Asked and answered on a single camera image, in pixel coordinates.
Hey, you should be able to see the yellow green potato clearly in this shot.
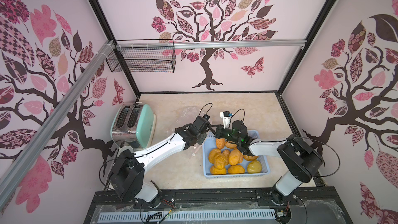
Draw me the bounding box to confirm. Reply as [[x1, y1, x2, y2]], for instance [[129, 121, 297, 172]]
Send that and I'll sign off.
[[247, 160, 262, 174]]

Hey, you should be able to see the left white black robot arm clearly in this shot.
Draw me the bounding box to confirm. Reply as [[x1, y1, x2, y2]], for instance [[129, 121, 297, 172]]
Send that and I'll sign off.
[[108, 114, 211, 207]]

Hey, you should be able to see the clear zipper bag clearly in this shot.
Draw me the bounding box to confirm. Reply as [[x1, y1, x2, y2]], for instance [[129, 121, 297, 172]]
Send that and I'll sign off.
[[174, 106, 210, 157]]

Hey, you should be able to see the black wire basket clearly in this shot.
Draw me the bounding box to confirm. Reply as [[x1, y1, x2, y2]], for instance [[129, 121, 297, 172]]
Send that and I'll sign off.
[[106, 38, 177, 73]]

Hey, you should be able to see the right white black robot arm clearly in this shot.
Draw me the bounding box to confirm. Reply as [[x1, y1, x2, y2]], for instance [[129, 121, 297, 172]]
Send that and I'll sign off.
[[209, 124, 325, 205]]

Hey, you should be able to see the aluminium frame bar left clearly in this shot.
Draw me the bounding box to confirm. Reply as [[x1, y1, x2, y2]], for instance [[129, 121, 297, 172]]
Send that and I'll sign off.
[[1, 40, 115, 207]]

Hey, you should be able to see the white vent strip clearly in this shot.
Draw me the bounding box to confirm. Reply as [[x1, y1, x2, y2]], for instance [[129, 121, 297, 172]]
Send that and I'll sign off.
[[97, 209, 276, 224]]

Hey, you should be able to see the aluminium frame bar back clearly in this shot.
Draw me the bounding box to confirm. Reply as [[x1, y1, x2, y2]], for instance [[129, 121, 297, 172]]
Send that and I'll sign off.
[[116, 39, 307, 49]]

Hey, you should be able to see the light blue plastic basket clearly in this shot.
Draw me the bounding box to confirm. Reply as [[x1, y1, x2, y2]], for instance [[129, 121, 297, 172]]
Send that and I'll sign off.
[[202, 132, 271, 178]]

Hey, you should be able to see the mint green toaster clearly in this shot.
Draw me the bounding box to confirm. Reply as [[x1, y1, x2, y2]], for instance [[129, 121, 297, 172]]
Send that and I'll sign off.
[[110, 102, 157, 149]]

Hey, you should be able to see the blue floral mug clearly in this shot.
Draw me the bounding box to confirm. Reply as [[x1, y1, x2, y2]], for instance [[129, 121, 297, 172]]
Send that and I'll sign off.
[[117, 145, 134, 157]]

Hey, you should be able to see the aluminium frame bar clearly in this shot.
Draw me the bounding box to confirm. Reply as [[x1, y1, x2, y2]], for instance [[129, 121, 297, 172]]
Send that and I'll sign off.
[[116, 39, 307, 49], [1, 40, 115, 207]]

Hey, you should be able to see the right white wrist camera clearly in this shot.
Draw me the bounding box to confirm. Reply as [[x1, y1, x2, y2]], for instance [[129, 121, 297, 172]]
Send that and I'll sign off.
[[220, 111, 233, 129]]

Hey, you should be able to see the orange potato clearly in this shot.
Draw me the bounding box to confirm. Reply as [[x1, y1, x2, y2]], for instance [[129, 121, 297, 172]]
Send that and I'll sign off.
[[216, 138, 226, 150], [210, 166, 227, 175], [213, 153, 228, 170], [228, 149, 243, 166], [228, 164, 245, 174], [225, 142, 237, 149], [243, 155, 258, 161], [208, 148, 221, 164]]

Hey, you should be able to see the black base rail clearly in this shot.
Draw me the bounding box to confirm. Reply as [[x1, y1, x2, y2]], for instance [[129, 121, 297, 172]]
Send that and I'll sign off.
[[84, 187, 353, 224]]

